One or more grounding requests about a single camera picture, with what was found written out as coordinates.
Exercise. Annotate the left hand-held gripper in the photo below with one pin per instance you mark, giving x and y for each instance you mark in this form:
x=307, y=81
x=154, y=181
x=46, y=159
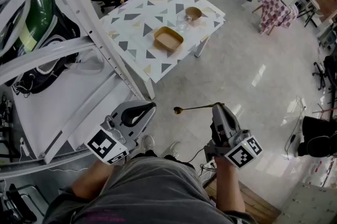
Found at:
x=105, y=145

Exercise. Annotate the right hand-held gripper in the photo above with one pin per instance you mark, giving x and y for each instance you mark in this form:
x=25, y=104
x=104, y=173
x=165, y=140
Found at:
x=242, y=154

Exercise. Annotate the small gold spoon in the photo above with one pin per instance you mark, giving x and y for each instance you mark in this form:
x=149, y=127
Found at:
x=179, y=110

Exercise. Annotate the clear glass cup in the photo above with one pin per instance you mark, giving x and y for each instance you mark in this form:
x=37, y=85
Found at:
x=181, y=24

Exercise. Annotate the person's left forearm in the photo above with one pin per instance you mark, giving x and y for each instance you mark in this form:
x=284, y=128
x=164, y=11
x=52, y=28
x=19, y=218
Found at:
x=89, y=181

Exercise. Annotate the person's right forearm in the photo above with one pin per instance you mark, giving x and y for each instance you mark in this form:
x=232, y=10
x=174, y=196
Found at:
x=229, y=186

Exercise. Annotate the white table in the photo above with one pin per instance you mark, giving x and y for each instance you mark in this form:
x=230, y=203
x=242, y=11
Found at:
x=150, y=89

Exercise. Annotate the person's left shoe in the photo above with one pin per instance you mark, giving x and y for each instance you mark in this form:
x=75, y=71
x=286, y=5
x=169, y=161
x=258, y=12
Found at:
x=148, y=142

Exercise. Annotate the person's shoe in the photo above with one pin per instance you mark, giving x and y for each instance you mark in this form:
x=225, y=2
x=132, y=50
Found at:
x=148, y=142
x=175, y=149

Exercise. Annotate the person's right shoe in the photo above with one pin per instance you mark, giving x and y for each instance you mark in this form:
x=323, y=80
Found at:
x=175, y=149

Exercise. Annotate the person's black trousers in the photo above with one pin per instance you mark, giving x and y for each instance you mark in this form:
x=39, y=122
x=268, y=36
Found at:
x=179, y=161

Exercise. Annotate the person's grey shirt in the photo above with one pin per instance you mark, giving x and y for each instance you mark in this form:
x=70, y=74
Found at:
x=152, y=191

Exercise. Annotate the brown rectangular tray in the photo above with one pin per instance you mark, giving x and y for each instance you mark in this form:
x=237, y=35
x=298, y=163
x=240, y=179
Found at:
x=168, y=39

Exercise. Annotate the wooden floor board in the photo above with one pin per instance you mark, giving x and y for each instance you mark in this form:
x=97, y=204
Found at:
x=255, y=204

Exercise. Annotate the black floor bag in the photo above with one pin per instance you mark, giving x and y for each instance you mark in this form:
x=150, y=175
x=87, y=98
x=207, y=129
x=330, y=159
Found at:
x=316, y=133

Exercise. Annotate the black backpack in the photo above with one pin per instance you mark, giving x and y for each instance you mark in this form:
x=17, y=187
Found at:
x=47, y=70

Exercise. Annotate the triangle-patterned tablecloth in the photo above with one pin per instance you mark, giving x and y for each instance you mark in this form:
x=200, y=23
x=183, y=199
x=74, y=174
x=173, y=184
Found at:
x=158, y=12

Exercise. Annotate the brown round bowl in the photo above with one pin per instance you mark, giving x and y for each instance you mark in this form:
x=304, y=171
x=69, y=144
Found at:
x=193, y=12

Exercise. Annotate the checkered cloth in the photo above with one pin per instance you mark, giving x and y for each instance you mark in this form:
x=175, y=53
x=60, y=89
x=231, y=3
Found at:
x=273, y=12

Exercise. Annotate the white drawer cabinet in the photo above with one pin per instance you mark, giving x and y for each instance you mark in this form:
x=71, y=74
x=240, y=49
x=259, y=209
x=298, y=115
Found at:
x=310, y=204

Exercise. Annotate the dark green container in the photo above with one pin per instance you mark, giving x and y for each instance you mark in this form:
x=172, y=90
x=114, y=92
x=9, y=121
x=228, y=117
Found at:
x=39, y=12

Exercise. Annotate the black metal chair frame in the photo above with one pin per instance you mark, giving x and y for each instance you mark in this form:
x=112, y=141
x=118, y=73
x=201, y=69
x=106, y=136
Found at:
x=15, y=207

